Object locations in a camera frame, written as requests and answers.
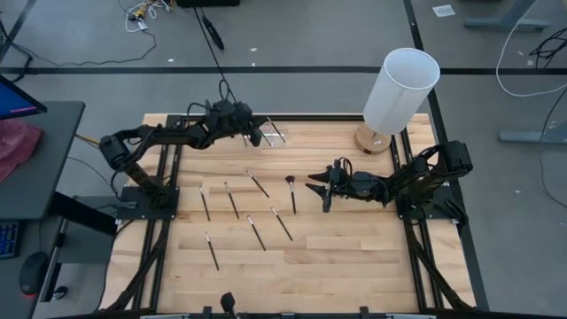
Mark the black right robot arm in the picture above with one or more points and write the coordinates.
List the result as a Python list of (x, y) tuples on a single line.
[(407, 177)]

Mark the small black rounded object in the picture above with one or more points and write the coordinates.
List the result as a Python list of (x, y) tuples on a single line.
[(228, 303)]

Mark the fan head makeup brush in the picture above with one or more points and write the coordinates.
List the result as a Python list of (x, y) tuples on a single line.
[(292, 197)]

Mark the silver aluminium extrusion post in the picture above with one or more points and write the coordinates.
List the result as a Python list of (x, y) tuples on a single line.
[(409, 316), (164, 316)]

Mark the backlit computer keyboard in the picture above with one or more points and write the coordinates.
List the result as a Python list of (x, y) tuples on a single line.
[(9, 239)]

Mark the black box on floor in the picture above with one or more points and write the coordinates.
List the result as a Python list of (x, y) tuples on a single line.
[(208, 3)]

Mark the white paper label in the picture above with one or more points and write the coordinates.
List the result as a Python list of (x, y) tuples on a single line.
[(444, 10)]

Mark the pink plastic bag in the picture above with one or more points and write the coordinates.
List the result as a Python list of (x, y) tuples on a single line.
[(15, 146)]

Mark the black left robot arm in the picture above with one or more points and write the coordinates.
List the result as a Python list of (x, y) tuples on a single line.
[(164, 133)]

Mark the white shade wooden base lamp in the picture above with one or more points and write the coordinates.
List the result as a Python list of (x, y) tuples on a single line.
[(398, 88)]

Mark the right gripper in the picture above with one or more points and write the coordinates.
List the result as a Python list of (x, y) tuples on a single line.
[(341, 181)]

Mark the grey desk foot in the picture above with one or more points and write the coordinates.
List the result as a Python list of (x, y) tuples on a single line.
[(531, 136), (505, 22)]

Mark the computer monitor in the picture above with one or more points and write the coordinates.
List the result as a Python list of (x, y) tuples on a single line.
[(13, 102)]

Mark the silver desk pole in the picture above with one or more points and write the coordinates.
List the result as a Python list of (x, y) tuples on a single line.
[(55, 261)]

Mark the black aluminium table frame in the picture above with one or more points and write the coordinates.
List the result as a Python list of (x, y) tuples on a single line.
[(310, 118)]

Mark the black desk crossbar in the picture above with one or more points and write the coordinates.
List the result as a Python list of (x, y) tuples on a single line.
[(80, 212)]

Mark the black computer mouse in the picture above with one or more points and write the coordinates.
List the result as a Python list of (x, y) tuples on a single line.
[(33, 272)]

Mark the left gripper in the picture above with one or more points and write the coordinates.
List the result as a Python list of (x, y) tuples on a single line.
[(230, 117)]

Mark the clear acrylic brush organizer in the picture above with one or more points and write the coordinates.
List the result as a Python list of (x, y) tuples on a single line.
[(283, 145)]

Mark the grey desk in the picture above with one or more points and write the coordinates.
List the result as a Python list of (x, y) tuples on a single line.
[(44, 168)]

